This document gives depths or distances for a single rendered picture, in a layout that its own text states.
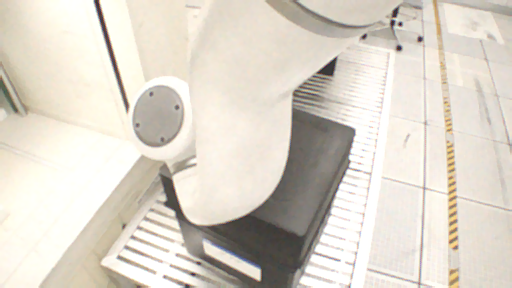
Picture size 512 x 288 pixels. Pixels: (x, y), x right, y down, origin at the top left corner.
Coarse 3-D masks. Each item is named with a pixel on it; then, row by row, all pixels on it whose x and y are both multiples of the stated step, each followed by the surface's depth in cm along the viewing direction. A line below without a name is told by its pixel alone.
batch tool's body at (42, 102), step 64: (0, 0) 74; (64, 0) 67; (128, 0) 63; (0, 64) 89; (64, 64) 81; (128, 64) 73; (0, 128) 97; (64, 128) 97; (0, 192) 80; (64, 192) 80; (128, 192) 88; (0, 256) 68; (64, 256) 69
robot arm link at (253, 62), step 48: (240, 0) 16; (288, 0) 15; (192, 48) 23; (240, 48) 19; (288, 48) 17; (336, 48) 18; (192, 96) 25; (240, 96) 23; (288, 96) 26; (240, 144) 26; (288, 144) 30; (192, 192) 34; (240, 192) 29
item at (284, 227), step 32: (320, 128) 69; (352, 128) 69; (288, 160) 63; (320, 160) 63; (288, 192) 57; (320, 192) 58; (224, 224) 61; (256, 224) 55; (288, 224) 53; (320, 224) 64; (288, 256) 57
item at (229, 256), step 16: (192, 224) 69; (192, 240) 75; (208, 240) 70; (224, 240) 66; (208, 256) 76; (224, 256) 71; (240, 256) 68; (256, 256) 64; (240, 272) 73; (256, 272) 69; (272, 272) 65; (288, 272) 62
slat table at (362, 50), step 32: (352, 64) 142; (384, 64) 142; (320, 96) 126; (352, 96) 126; (384, 96) 126; (384, 128) 113; (352, 160) 103; (160, 192) 94; (352, 192) 95; (128, 224) 87; (352, 224) 87; (128, 256) 80; (160, 256) 81; (192, 256) 81; (352, 256) 81
